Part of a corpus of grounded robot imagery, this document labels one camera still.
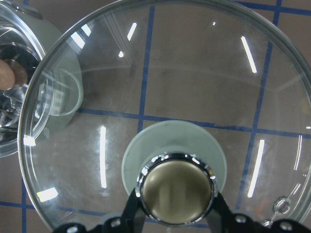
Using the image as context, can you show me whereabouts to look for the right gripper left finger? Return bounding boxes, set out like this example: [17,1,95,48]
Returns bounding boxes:
[54,190,145,233]

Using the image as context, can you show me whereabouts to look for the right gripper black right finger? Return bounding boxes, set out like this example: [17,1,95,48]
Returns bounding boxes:
[206,192,311,233]

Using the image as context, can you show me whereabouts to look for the glass pot lid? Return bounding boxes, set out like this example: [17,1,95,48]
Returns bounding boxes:
[17,0,311,233]

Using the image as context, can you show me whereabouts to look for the beige egg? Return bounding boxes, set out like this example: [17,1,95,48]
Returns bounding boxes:
[0,60,15,90]

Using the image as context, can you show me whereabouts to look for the white cooking pot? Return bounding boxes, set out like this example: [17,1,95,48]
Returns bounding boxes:
[0,0,83,157]

